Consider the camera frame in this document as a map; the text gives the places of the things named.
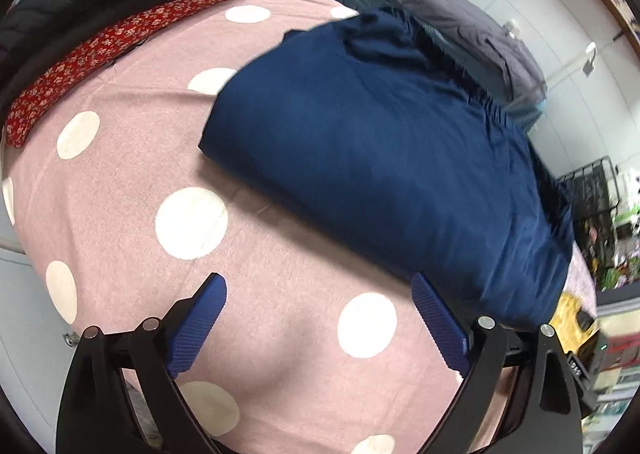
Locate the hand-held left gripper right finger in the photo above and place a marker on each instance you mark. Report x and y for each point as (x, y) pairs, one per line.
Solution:
(440, 329)

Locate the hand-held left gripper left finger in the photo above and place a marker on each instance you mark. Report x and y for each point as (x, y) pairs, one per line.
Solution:
(197, 329)

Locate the navy blue jacket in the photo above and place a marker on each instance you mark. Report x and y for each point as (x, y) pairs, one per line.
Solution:
(380, 144)

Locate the yellow fuzzy blanket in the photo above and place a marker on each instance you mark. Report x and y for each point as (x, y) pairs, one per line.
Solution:
(570, 309)

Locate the pink polka dot blanket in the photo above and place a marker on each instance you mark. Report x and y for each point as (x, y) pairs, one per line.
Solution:
(150, 144)

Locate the red floral cloth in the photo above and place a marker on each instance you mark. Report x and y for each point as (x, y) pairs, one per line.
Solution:
(100, 44)

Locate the white wall socket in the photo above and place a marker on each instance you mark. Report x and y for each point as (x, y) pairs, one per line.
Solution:
(511, 27)

